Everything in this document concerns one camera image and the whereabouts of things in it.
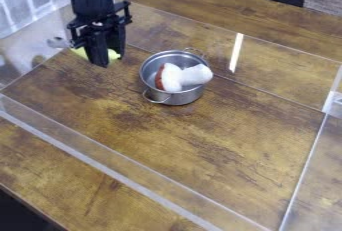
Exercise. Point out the clear acrylic barrier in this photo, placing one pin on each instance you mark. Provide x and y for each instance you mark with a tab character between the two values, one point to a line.
239	162

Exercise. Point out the white mushroom toy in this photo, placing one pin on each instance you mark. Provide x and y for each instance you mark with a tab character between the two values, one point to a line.
172	78

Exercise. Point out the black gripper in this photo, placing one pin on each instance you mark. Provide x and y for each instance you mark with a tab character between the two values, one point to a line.
99	27

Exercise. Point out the small metal pot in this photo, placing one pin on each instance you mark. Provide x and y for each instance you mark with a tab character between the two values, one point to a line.
183	58

